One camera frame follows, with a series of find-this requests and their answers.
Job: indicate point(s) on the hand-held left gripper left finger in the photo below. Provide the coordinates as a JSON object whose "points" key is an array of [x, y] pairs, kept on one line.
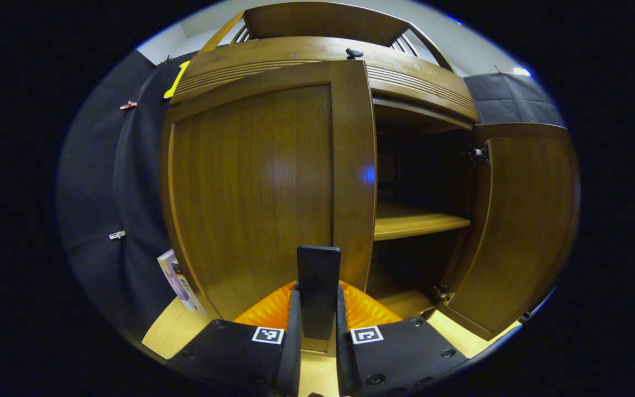
{"points": [[292, 353]]}

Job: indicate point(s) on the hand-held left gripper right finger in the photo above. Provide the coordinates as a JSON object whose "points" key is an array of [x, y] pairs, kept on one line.
{"points": [[344, 358]]}

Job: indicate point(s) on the red clip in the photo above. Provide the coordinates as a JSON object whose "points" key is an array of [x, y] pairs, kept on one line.
{"points": [[128, 105]]}

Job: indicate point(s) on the small ceiling light panel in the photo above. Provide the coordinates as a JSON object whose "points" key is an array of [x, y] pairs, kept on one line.
{"points": [[521, 71]]}

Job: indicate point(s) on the wooden cabinet shelf board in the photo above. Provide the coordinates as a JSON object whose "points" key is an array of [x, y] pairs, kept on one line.
{"points": [[411, 223]]}

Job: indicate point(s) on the metal door hinge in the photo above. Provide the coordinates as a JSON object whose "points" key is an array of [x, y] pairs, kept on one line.
{"points": [[443, 294], [479, 153]]}

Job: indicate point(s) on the wooden drawer with black knob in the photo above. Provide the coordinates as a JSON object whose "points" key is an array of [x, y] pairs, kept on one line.
{"points": [[416, 82]]}

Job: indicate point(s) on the silver clip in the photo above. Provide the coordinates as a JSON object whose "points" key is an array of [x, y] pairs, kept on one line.
{"points": [[117, 235]]}

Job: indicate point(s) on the grey book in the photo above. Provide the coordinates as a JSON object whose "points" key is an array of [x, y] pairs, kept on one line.
{"points": [[190, 292]]}

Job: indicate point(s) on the black backdrop cloth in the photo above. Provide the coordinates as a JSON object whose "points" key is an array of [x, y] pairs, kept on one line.
{"points": [[91, 193]]}

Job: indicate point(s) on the wooden double-door shoe cabinet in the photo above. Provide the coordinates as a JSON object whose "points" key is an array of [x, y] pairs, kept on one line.
{"points": [[323, 22]]}

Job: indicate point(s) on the wooden shoe cabinet door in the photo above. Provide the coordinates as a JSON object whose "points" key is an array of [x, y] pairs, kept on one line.
{"points": [[521, 220], [251, 193]]}

